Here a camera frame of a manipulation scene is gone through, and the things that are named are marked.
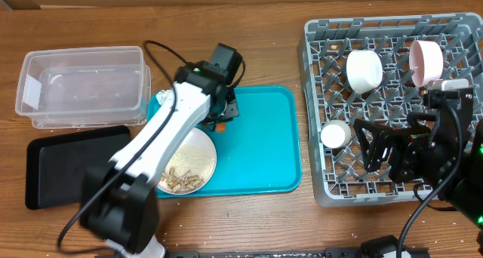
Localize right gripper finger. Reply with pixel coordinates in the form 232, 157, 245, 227
406, 112, 436, 127
353, 118, 415, 171

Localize small white cup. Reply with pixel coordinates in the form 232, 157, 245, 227
320, 120, 351, 149

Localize pink white bowl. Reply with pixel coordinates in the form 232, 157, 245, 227
409, 40, 444, 88

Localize orange carrot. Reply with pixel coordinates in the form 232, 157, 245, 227
215, 123, 226, 133

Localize white saucer bowl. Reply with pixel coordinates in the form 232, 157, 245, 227
346, 50, 383, 94

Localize white napkin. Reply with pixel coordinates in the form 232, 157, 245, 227
155, 90, 174, 106

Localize white plate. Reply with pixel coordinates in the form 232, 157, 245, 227
158, 128, 217, 195

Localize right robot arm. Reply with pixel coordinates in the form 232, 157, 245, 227
353, 88, 482, 228

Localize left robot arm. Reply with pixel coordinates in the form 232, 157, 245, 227
71, 44, 246, 257

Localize grey dishwasher rack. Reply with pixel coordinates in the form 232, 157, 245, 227
297, 13, 482, 207

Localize teal serving tray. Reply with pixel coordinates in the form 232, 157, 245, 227
145, 85, 303, 198

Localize peanut food scraps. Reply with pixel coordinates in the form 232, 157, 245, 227
158, 167, 204, 194

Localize clear plastic bin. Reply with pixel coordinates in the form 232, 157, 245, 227
15, 46, 151, 129

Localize black tray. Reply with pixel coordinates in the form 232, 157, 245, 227
25, 126, 131, 210

